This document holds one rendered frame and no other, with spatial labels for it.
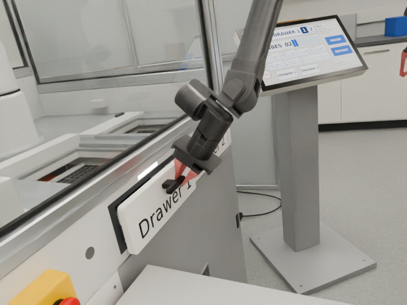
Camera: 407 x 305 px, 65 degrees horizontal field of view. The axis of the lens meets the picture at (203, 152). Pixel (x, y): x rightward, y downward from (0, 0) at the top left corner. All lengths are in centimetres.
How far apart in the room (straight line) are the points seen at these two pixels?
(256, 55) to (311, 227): 132
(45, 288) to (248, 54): 52
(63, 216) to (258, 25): 50
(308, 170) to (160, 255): 103
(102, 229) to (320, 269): 133
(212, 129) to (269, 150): 182
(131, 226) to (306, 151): 114
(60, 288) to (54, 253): 6
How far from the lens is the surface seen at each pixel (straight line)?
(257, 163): 249
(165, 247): 84
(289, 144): 157
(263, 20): 69
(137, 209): 66
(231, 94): 61
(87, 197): 60
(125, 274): 73
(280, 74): 137
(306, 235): 185
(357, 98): 367
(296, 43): 151
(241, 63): 65
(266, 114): 235
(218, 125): 62
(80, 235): 60
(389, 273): 188
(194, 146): 66
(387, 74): 368
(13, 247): 52
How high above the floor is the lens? 121
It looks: 20 degrees down
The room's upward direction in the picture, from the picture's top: 9 degrees counter-clockwise
